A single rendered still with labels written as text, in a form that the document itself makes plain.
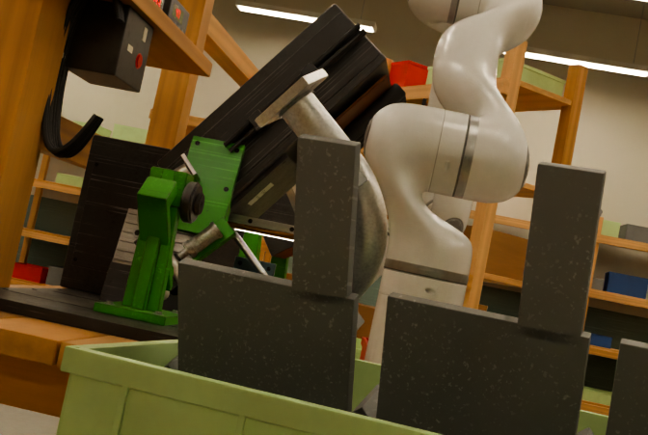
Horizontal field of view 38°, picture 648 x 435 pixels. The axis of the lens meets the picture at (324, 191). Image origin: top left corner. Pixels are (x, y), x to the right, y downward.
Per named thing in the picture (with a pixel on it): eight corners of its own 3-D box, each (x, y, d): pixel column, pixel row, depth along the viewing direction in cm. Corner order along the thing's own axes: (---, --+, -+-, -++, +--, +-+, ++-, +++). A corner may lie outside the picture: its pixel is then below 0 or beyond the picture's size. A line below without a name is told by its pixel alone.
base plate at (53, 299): (291, 327, 255) (293, 319, 255) (191, 352, 146) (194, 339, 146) (146, 295, 260) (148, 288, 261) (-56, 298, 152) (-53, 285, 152)
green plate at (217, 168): (225, 249, 197) (250, 159, 204) (219, 237, 189) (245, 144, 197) (173, 239, 199) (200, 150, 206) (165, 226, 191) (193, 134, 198)
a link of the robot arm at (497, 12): (403, 204, 134) (515, 228, 133) (416, 145, 125) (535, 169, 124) (445, 5, 168) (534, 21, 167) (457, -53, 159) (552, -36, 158)
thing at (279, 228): (322, 247, 217) (325, 234, 217) (313, 243, 201) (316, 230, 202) (163, 215, 222) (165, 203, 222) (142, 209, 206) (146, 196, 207)
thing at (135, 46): (142, 94, 207) (156, 28, 208) (116, 75, 190) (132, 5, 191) (89, 84, 208) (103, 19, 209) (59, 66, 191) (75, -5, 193)
